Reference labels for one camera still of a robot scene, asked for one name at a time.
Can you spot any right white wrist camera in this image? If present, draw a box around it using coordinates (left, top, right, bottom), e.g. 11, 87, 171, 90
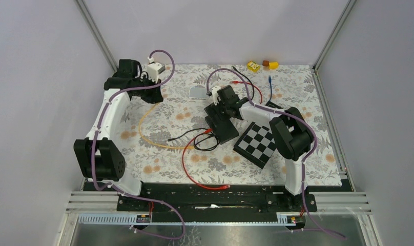
207, 86, 221, 105

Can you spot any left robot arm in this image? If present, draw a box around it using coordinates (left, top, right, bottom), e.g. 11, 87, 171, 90
73, 58, 165, 211

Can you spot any yellow ethernet cable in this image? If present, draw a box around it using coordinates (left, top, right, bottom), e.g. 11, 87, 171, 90
138, 102, 196, 150

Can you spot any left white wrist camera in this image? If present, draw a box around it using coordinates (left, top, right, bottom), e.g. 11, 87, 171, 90
146, 57, 165, 84

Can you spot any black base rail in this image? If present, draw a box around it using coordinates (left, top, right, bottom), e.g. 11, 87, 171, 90
70, 183, 350, 225

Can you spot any black ethernet cable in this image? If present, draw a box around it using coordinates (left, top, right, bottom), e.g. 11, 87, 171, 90
232, 65, 255, 97

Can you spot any black router box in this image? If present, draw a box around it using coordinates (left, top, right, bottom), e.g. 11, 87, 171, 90
204, 116, 239, 144

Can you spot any yellow block right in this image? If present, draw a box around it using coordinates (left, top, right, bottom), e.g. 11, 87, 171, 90
268, 61, 279, 70

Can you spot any black looped cable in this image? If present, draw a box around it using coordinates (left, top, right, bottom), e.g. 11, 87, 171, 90
167, 127, 221, 152

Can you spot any checkered chess board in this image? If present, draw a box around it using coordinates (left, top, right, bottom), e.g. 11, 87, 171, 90
233, 122, 277, 169

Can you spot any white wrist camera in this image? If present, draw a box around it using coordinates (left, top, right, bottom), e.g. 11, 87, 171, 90
146, 57, 165, 84
207, 86, 221, 105

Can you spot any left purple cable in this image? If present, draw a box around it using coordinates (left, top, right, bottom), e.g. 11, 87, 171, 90
91, 49, 188, 241

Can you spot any white network switch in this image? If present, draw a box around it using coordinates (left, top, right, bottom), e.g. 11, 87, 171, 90
188, 87, 209, 99

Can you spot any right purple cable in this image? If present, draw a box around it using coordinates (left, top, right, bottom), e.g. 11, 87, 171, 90
206, 68, 347, 240

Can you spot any yellow patterned cube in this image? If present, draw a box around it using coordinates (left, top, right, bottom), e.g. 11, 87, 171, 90
246, 61, 261, 73

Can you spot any purple cable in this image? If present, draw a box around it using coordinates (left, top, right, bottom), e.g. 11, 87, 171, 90
206, 68, 347, 240
91, 49, 188, 241

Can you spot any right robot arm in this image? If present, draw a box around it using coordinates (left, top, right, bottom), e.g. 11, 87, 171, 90
204, 86, 317, 211

